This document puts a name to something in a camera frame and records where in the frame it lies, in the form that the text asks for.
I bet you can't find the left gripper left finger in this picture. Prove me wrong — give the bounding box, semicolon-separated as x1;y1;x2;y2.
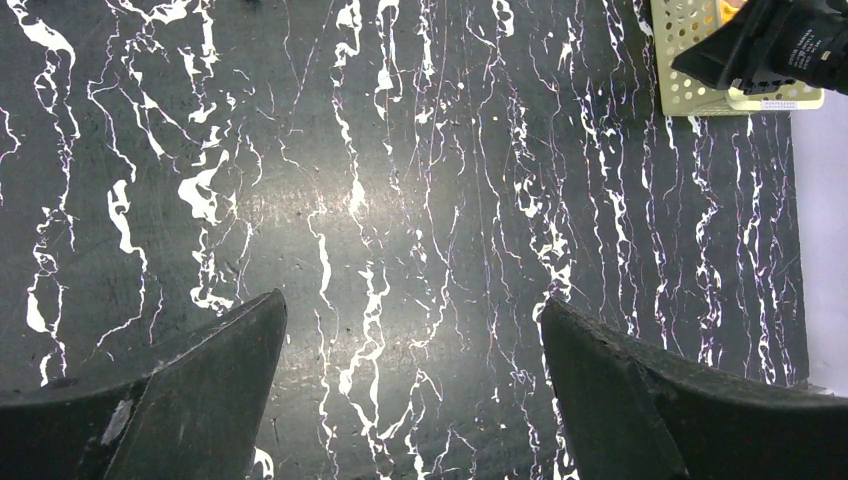
1;290;287;479

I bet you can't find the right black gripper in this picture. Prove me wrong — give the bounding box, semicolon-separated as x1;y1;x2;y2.
671;1;847;95

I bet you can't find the green plastic basket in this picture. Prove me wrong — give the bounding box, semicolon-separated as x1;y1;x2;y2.
650;1;825;117

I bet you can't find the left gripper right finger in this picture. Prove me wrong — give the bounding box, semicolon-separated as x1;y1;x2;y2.
539;299;847;479

